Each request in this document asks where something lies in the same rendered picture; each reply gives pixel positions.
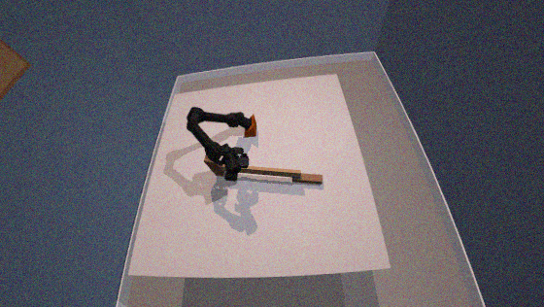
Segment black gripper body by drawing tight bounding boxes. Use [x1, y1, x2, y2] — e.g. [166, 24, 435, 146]
[224, 147, 244, 182]

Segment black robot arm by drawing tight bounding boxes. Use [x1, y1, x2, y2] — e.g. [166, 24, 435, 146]
[187, 107, 252, 175]

